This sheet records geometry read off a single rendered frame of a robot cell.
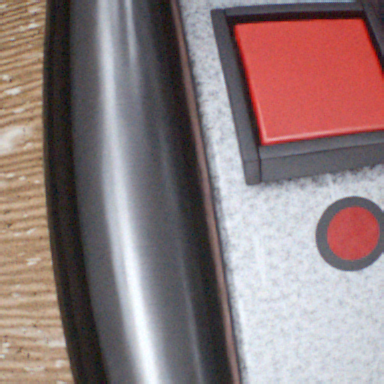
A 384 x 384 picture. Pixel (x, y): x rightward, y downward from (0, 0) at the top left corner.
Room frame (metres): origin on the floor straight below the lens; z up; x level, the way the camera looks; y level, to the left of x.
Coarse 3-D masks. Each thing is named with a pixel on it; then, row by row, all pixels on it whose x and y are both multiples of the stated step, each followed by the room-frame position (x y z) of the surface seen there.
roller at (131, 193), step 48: (96, 0) 0.33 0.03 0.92; (144, 0) 0.33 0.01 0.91; (96, 48) 0.30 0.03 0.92; (144, 48) 0.30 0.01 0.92; (96, 96) 0.28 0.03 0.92; (144, 96) 0.27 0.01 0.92; (96, 144) 0.26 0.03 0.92; (144, 144) 0.25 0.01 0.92; (96, 192) 0.24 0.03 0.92; (144, 192) 0.23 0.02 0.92; (96, 240) 0.22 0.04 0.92; (144, 240) 0.21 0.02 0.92; (192, 240) 0.22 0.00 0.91; (96, 288) 0.20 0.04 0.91; (144, 288) 0.19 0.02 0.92; (192, 288) 0.20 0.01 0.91; (144, 336) 0.17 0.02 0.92; (192, 336) 0.17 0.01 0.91
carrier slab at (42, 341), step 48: (0, 0) 0.34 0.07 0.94; (48, 0) 0.33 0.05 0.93; (0, 48) 0.31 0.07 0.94; (0, 96) 0.28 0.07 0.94; (0, 144) 0.25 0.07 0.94; (0, 192) 0.23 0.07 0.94; (48, 192) 0.23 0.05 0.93; (0, 240) 0.21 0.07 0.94; (48, 240) 0.21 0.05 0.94; (0, 288) 0.19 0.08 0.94; (48, 288) 0.19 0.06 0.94; (0, 336) 0.17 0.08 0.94; (48, 336) 0.17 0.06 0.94
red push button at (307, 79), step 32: (256, 32) 0.29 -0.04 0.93; (288, 32) 0.29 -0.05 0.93; (320, 32) 0.29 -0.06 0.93; (352, 32) 0.29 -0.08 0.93; (256, 64) 0.27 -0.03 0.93; (288, 64) 0.27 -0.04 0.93; (320, 64) 0.27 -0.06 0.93; (352, 64) 0.27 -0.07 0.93; (256, 96) 0.26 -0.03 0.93; (288, 96) 0.26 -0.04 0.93; (320, 96) 0.25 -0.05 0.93; (352, 96) 0.25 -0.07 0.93; (288, 128) 0.24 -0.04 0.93; (320, 128) 0.24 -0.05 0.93; (352, 128) 0.24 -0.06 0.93
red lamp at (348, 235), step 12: (336, 216) 0.21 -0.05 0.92; (348, 216) 0.21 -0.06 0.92; (360, 216) 0.21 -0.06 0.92; (372, 216) 0.21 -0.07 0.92; (336, 228) 0.21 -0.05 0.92; (348, 228) 0.20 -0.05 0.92; (360, 228) 0.20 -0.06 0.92; (372, 228) 0.20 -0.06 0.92; (336, 240) 0.20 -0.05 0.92; (348, 240) 0.20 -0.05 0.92; (360, 240) 0.20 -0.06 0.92; (372, 240) 0.20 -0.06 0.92; (336, 252) 0.20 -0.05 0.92; (348, 252) 0.19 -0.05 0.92; (360, 252) 0.19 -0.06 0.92
